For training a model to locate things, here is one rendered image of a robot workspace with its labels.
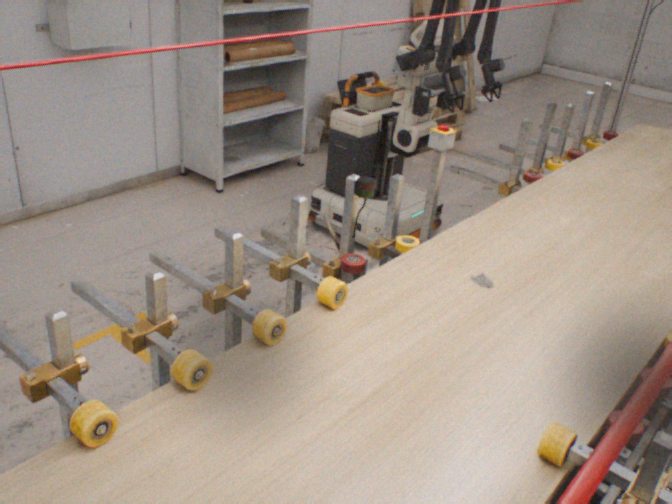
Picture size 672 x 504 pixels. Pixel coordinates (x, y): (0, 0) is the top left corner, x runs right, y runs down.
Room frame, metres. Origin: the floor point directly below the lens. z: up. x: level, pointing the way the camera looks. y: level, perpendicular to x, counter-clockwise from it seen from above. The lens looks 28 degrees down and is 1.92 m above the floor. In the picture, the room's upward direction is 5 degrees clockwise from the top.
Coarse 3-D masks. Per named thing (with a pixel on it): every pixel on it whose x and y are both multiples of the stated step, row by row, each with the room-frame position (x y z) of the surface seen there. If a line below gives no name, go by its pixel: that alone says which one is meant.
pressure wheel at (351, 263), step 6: (342, 258) 1.85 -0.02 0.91; (348, 258) 1.86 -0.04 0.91; (354, 258) 1.85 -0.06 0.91; (360, 258) 1.86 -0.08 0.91; (342, 264) 1.83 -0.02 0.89; (348, 264) 1.81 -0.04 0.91; (354, 264) 1.82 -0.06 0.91; (360, 264) 1.82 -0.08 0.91; (348, 270) 1.81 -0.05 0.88; (354, 270) 1.81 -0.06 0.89; (360, 270) 1.82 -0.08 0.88
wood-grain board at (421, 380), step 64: (640, 128) 3.77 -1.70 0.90; (576, 192) 2.65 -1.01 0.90; (640, 192) 2.72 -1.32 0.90; (448, 256) 1.94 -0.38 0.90; (512, 256) 1.99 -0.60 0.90; (576, 256) 2.03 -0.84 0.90; (640, 256) 2.08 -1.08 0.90; (320, 320) 1.49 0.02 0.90; (384, 320) 1.52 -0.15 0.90; (448, 320) 1.55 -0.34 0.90; (512, 320) 1.58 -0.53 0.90; (576, 320) 1.62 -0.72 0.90; (640, 320) 1.65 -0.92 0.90; (256, 384) 1.20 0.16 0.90; (320, 384) 1.22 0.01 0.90; (384, 384) 1.25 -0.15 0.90; (448, 384) 1.27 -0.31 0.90; (512, 384) 1.29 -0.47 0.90; (576, 384) 1.32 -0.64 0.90; (64, 448) 0.95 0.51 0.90; (128, 448) 0.97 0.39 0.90; (192, 448) 0.98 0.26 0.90; (256, 448) 1.00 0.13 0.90; (320, 448) 1.02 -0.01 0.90; (384, 448) 1.03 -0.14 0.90; (448, 448) 1.05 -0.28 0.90; (512, 448) 1.07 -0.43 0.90
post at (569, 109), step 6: (570, 108) 3.28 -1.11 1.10; (564, 114) 3.29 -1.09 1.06; (570, 114) 3.28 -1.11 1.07; (564, 120) 3.29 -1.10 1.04; (570, 120) 3.29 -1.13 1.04; (564, 126) 3.28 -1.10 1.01; (564, 132) 3.28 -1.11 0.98; (558, 138) 3.29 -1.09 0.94; (564, 138) 3.28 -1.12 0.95; (558, 144) 3.29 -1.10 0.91; (564, 144) 3.30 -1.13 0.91; (558, 150) 3.28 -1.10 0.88; (558, 156) 3.28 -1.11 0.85
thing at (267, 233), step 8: (264, 232) 2.08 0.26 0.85; (272, 232) 2.08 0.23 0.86; (272, 240) 2.06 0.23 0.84; (280, 240) 2.03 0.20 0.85; (288, 240) 2.03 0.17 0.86; (288, 248) 2.01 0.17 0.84; (312, 256) 1.94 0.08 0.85; (320, 256) 1.93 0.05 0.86; (320, 264) 1.92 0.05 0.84; (344, 272) 1.85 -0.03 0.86; (352, 280) 1.83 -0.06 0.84
